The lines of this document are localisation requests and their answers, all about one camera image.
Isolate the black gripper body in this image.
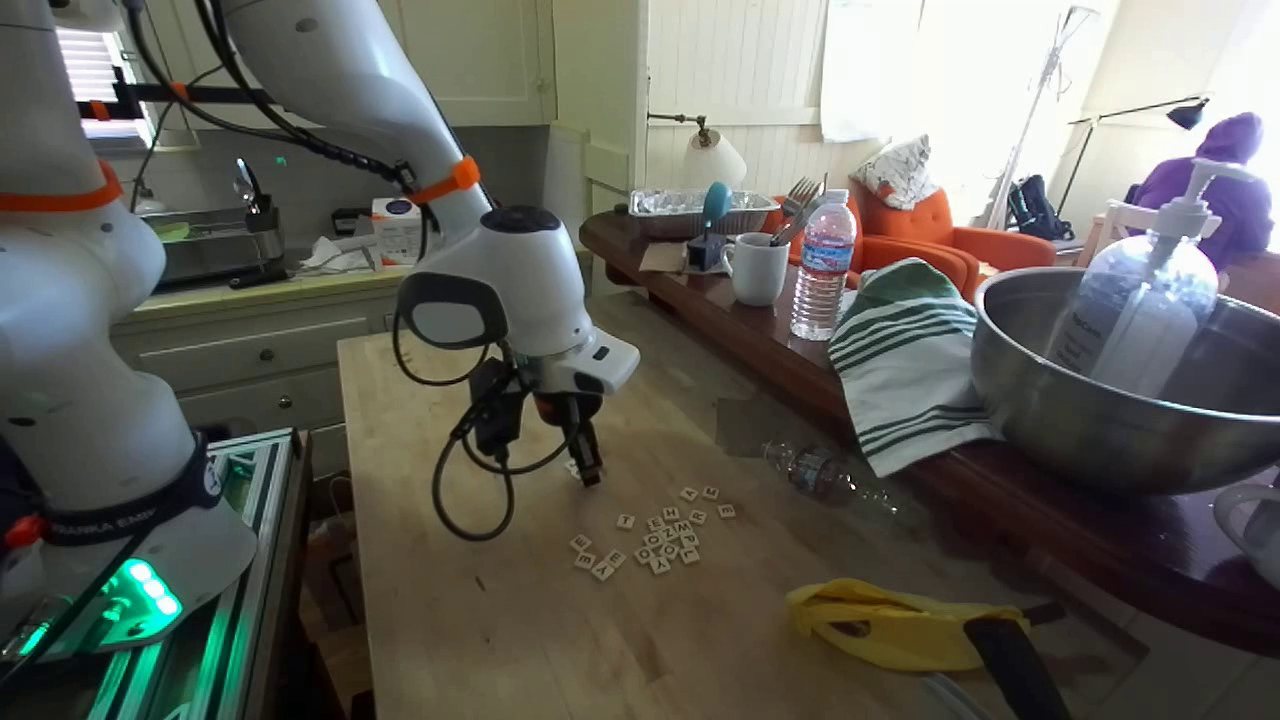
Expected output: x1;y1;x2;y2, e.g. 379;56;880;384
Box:
534;370;609;435

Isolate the brown cardboard sheet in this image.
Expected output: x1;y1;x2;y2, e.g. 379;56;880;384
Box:
635;234;697;280

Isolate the aluminium foil tray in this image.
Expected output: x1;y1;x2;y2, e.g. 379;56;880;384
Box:
624;185;775;223

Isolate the crumpled clear plastic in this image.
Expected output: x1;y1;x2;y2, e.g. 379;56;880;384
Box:
757;435;915;519

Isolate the white mug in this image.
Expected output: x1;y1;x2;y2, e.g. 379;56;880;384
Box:
724;226;800;312

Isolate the teal scoop on black base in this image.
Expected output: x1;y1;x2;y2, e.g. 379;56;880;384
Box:
684;177;739;280

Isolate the white globe desk lamp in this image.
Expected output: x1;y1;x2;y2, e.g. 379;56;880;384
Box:
647;108;752;210

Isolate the clear plastic water bottle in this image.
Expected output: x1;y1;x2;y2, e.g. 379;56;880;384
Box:
787;185;862;347

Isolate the metal cutlery piece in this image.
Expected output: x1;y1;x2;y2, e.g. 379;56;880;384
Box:
767;177;829;251

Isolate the cream cabinet with drawers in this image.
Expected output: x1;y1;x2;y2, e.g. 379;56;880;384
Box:
120;242;596;481

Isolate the green striped white towel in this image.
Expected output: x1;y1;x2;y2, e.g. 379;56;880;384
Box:
825;255;1009;482

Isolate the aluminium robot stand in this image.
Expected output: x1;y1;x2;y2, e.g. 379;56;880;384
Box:
0;423;314;720

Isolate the yellow crumpled cloth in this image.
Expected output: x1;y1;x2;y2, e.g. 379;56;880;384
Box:
780;574;1061;678

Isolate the black countertop appliance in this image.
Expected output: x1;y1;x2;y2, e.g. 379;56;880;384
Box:
135;202;292;296

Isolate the white patterned pillow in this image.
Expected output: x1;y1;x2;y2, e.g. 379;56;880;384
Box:
854;130;943;210

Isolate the dark wooden table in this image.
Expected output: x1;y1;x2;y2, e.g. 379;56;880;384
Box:
577;202;1280;661

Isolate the black horizontal rod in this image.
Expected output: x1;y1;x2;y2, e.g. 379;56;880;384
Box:
77;77;255;117

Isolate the black bag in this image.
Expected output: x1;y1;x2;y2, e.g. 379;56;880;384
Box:
1005;171;1072;247

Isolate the large steel bowl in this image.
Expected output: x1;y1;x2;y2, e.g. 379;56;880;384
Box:
970;264;1280;500

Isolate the clear pump dispenser bottle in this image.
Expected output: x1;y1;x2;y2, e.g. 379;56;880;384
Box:
1042;151;1267;399

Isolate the window with white blinds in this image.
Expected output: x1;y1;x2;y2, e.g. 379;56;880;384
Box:
52;16;146;135

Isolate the white dish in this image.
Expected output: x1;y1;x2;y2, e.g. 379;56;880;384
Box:
1209;476;1280;590

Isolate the person in purple hoodie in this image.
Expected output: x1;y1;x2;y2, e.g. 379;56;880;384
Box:
1132;108;1278;272

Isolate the black-headed floor lamp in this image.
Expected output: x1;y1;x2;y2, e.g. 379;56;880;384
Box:
1051;92;1218;223

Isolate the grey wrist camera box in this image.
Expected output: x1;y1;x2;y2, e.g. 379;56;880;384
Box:
574;332;646;397

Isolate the orange strap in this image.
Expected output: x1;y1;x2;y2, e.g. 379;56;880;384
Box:
403;151;489;210
0;160;129;219

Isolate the black tool handle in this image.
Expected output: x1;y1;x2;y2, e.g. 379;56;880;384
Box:
961;607;1079;720

